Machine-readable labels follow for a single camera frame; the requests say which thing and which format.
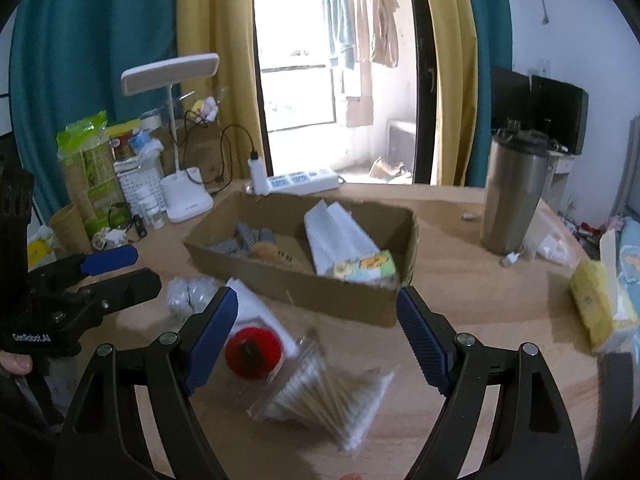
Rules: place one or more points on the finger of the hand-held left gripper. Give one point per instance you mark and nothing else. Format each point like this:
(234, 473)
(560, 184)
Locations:
(110, 259)
(130, 287)

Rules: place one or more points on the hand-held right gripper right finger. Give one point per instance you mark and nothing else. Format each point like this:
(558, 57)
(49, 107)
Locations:
(422, 340)

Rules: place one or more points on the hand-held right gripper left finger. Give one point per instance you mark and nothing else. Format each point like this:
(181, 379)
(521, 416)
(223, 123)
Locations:
(215, 340)

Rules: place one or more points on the red round plush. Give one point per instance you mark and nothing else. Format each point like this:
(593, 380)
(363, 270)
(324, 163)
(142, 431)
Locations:
(252, 352)

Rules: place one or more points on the white waffle cloth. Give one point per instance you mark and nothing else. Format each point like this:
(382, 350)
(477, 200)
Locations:
(255, 310)

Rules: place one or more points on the grey crinkled plastic bag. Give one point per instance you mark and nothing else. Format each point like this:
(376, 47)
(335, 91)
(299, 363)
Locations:
(187, 296)

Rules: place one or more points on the cartoon print tissue pack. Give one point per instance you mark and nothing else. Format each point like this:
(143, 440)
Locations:
(367, 267)

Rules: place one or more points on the brown cardboard box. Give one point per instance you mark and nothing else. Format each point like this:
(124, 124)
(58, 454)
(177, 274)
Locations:
(310, 295)

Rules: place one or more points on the bag of cotton swabs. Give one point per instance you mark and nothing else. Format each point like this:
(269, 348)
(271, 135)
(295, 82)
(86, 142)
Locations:
(325, 400)

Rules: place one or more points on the white wipes pack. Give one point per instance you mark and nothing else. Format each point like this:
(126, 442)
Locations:
(335, 235)

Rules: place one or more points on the person's left hand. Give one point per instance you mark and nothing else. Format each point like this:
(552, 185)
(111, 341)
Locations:
(15, 362)

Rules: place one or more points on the person's right hand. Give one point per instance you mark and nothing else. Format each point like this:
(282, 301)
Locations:
(351, 476)

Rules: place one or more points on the white plug adapter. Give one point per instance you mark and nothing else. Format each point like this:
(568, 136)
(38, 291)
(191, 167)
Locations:
(112, 239)

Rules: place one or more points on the black flashlight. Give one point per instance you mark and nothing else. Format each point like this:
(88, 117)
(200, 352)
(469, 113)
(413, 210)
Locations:
(139, 226)

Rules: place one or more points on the green glasses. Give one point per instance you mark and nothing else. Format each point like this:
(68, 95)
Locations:
(119, 214)

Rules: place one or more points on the brown paper cup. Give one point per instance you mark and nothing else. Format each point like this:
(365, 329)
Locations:
(70, 227)

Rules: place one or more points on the small white bottles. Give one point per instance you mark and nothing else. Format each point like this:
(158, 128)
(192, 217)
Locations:
(152, 212)

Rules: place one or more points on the white perforated basket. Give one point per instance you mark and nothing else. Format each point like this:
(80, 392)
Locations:
(137, 180)

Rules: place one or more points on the green packet of paper cups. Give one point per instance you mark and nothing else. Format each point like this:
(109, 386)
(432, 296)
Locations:
(87, 175)

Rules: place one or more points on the white desk lamp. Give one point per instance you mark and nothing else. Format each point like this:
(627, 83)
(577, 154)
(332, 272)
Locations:
(185, 200)

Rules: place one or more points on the red label jar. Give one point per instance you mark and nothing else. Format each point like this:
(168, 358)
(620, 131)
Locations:
(120, 145)

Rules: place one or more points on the blue cap bottle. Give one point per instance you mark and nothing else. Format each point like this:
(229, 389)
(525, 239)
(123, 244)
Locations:
(145, 144)

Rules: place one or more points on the brown paper bag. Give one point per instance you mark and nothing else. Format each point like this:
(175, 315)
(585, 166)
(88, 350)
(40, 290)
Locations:
(205, 150)

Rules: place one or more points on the clear plastic bag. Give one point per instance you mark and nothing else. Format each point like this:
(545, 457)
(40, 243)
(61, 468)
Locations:
(552, 245)

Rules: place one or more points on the white charger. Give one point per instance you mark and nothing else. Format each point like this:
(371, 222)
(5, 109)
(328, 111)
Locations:
(258, 175)

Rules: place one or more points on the stainless steel tumbler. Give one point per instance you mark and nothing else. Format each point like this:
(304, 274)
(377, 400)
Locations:
(512, 195)

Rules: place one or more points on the torn cardboard box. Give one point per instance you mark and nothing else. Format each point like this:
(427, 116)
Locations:
(392, 169)

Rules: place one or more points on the yellow tissue pack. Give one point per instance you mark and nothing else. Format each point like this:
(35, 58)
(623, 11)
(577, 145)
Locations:
(595, 300)

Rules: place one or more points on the small yellow pink plush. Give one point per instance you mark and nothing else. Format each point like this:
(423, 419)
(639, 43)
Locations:
(206, 108)

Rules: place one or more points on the white power strip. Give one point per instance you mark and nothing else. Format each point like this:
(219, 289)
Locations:
(302, 180)

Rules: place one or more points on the white balcony appliance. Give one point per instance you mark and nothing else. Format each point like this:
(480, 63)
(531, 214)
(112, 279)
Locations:
(402, 140)

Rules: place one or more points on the white computer desk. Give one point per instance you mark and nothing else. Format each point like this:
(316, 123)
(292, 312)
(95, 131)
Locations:
(560, 180)

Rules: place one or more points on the teal printed blanket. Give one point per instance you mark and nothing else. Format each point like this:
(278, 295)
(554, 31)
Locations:
(631, 260)

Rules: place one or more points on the wide teal curtain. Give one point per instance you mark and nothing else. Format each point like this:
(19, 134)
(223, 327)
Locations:
(85, 35)

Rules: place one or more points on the cardboard sheet at window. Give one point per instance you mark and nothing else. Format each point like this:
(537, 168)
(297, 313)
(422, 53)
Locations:
(360, 112)

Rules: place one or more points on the black monitor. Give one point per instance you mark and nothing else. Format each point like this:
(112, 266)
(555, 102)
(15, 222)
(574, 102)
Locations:
(510, 97)

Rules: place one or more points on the wide yellow curtain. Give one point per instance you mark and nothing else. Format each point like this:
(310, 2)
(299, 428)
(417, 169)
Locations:
(220, 20)

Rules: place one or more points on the black computer case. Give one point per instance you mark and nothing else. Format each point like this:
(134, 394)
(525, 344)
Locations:
(562, 115)

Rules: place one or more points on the grey padded headboard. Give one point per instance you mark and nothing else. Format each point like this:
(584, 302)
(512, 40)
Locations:
(634, 170)

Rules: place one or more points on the narrow yellow curtain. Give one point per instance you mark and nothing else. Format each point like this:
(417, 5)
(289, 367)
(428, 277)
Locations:
(450, 60)

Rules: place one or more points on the narrow teal curtain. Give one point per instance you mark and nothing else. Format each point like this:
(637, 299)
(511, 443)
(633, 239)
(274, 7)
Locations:
(492, 35)

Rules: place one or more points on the hanging beige shirt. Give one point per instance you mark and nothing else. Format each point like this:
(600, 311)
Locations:
(377, 20)

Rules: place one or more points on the hanging teal shirt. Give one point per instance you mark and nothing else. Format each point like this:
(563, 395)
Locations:
(340, 20)

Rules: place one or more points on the dark door frame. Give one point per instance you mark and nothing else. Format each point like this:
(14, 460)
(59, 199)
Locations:
(422, 60)

